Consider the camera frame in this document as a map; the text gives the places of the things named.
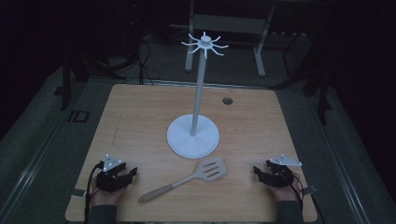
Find beige slotted spatula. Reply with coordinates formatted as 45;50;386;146
137;156;229;204

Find person's left hand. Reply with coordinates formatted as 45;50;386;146
90;182;128;207

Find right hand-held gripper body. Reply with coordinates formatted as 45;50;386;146
263;153;304;189

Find white desk frame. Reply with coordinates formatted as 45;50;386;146
184;0;276;78

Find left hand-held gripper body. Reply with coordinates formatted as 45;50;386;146
94;153;129;193

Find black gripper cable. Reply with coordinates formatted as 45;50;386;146
83;161;105;224
278;171;305;216

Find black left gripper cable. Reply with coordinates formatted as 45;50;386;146
83;161;105;224

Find black floor cables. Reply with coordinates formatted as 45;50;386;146
102;18;163;86

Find white hook rack stand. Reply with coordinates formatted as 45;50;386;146
166;31;230;160

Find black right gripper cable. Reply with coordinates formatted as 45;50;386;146
278;171;305;216

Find black metal stand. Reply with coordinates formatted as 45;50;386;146
303;62;332;126
53;52;92;112

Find person's right hand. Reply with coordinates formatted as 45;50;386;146
268;172;302;203

